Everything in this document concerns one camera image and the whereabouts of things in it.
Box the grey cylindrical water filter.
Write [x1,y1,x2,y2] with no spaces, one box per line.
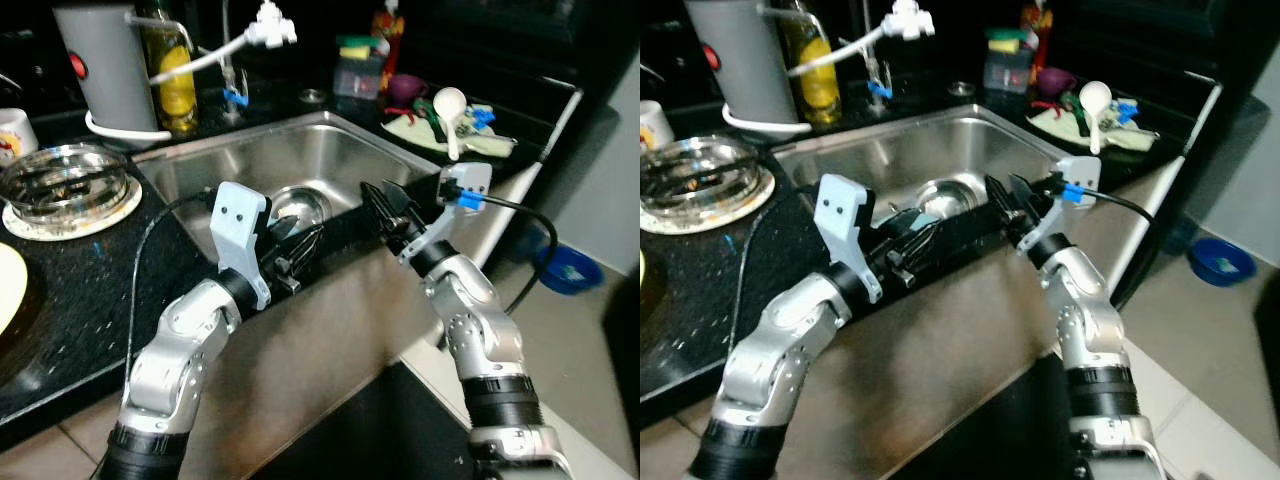
[51,0,162,137]
[684,0,802,127]

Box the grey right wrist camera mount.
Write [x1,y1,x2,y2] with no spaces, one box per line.
[397,161,494,267]
[1017,155,1102,254]

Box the white faucet hose fitting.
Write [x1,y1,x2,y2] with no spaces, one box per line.
[150,0,299,87]
[790,0,937,80]

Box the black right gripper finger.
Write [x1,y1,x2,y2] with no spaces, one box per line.
[1007,171,1042,222]
[984,174,1022,237]
[381,179,417,228]
[359,181,398,242]

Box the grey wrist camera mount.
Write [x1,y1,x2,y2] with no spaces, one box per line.
[1017,155,1102,254]
[812,173,884,305]
[211,181,274,312]
[397,161,494,267]

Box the white hose loop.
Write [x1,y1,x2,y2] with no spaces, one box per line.
[84,109,172,142]
[719,102,812,135]

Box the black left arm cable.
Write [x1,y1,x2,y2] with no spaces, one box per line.
[122,189,217,403]
[734,182,817,353]

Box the yellow green sponge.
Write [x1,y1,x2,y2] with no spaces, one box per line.
[336,34,384,62]
[984,27,1032,54]

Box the clear plastic sponge container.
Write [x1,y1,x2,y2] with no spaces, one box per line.
[332,50,387,100]
[982,44,1035,95]

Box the white printed mug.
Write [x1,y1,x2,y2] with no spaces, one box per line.
[640,99,677,152]
[0,106,40,167]

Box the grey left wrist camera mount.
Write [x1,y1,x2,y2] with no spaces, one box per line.
[812,173,884,305]
[211,181,274,312]

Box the round steel bowl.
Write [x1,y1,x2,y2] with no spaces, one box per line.
[640,134,767,210]
[0,142,132,217]

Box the metal tap with blue tag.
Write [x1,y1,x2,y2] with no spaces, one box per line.
[219,0,249,123]
[859,0,893,113]

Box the black floor mat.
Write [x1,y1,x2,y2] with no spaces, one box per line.
[248,360,483,480]
[888,350,1088,480]

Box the blue bowl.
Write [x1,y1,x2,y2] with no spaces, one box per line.
[1187,237,1259,289]
[529,244,605,297]

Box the grey cabinet front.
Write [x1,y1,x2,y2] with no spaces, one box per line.
[185,225,506,480]
[800,225,1131,480]

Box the white plastic ladle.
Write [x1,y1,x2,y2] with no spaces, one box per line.
[1077,79,1114,157]
[431,86,470,162]

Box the yellow oil bottle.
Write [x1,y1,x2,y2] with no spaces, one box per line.
[139,0,200,137]
[779,0,844,127]

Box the white plate under bowl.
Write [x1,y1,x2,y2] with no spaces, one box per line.
[640,164,777,237]
[1,174,144,244]

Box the pale green dish cloth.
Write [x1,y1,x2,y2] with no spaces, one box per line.
[1027,97,1162,154]
[379,104,519,160]

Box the red soap pump bottle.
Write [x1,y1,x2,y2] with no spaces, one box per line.
[371,0,407,67]
[1019,0,1055,60]

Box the yellow plate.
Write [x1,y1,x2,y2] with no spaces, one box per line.
[0,242,30,337]

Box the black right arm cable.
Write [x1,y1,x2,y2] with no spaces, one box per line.
[1080,189,1157,224]
[470,192,560,317]

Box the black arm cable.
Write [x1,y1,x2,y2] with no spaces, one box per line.
[122,189,217,403]
[470,192,560,317]
[1080,189,1157,224]
[734,182,817,353]

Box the stainless steel sink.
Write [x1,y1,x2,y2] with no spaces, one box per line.
[134,109,447,267]
[769,102,1077,243]

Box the purple cup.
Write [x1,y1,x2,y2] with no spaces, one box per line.
[387,72,432,107]
[1034,65,1079,100]

